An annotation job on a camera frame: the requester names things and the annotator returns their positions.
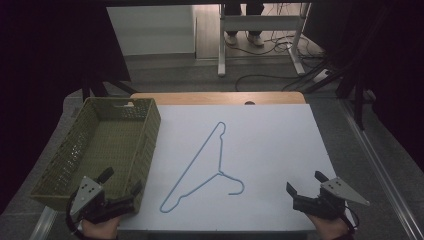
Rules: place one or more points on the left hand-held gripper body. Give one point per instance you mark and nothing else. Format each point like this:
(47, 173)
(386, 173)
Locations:
(86, 196)

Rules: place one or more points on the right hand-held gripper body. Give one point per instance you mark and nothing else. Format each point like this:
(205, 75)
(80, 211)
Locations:
(340, 191)

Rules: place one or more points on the olive green plastic basket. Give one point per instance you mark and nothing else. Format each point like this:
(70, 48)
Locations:
(110, 140)

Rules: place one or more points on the person's left hand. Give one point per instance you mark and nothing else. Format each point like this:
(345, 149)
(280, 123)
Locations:
(100, 230)

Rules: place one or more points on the person's right hand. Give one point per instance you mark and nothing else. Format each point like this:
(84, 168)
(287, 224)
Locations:
(330, 228)

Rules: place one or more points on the white board sheet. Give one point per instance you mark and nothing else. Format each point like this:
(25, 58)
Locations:
(273, 143)

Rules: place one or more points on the black metal stand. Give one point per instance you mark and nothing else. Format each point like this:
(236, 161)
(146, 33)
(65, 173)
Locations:
(359, 100)

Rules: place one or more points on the dark round table grommet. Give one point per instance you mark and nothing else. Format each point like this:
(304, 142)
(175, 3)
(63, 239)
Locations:
(249, 103)

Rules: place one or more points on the white power strip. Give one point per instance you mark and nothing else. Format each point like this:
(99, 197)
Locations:
(322, 75)

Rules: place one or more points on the wooden table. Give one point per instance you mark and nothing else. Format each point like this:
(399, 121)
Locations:
(200, 98)

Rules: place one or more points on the dark curtain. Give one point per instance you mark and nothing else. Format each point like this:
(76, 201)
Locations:
(50, 50)
(393, 66)

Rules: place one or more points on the light grey panel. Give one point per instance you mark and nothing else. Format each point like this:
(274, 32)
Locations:
(150, 30)

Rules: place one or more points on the aluminium floor rail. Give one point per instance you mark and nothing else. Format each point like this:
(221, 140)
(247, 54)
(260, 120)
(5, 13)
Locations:
(380, 166)
(43, 223)

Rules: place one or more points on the white metal desk frame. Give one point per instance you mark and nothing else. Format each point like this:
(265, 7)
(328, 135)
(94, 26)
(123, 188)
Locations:
(260, 23)

